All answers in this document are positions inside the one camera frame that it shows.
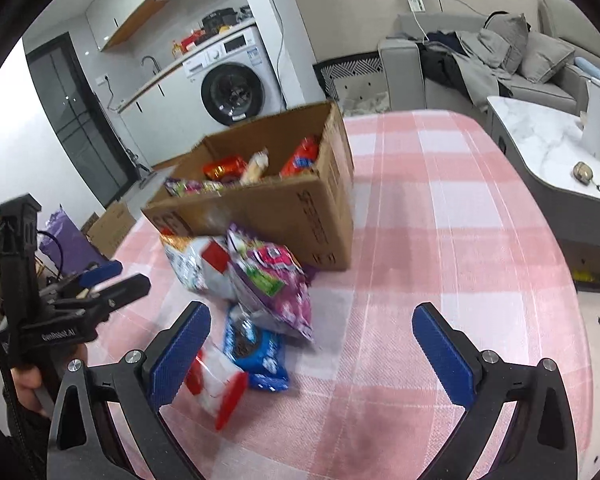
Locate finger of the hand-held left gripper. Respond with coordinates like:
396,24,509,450
55,274,152,322
40,260,123,297

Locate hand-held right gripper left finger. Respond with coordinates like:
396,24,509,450
47,302,213,480

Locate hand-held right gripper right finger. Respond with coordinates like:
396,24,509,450
412,302,581,480

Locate white and red snack packet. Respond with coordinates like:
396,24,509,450
160,232,236,301

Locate blue cookie packet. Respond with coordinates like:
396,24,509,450
222,305,291,392

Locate purple snack packet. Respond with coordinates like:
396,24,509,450
226,223,315,343

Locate purple and green packet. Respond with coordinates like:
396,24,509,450
164,177,226,198

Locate brown cardboard box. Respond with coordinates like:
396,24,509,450
141,100,355,272

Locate person's left hand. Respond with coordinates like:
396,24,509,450
10,364,56,419

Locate purple bag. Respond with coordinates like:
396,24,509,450
39,205,108,276

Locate small cardboard box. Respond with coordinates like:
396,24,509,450
87,201,136,258

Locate stick vacuum cleaner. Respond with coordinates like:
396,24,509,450
122,145,153,183

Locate pink checked tablecloth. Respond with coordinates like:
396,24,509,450
82,110,593,480

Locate black glass door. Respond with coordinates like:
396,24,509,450
26,32,133,206

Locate white base cabinets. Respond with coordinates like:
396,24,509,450
117,67,206,171

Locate white washing machine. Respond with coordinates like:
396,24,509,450
182,26,286,127

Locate small metal object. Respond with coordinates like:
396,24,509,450
571,161,600,193

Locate marble coffee table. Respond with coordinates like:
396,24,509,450
486,95,600,293

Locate red box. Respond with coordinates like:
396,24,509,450
180,30,208,51

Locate black rice cooker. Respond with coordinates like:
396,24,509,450
201,7,238,31

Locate white appliance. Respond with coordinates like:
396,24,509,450
577,77,600,161

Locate grey sofa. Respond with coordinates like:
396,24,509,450
377,0,600,116

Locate grey coat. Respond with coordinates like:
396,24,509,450
420,30,513,106

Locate black patterned basket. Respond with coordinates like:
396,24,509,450
312,52,386,101

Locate grey cushion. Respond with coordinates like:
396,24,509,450
520,32,576,83
487,12,531,73

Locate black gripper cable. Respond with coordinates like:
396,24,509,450
36,230,65,281

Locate white wall cabinets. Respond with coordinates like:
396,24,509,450
85,0,181,53

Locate black wall cable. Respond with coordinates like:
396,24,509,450
252,0,431,91

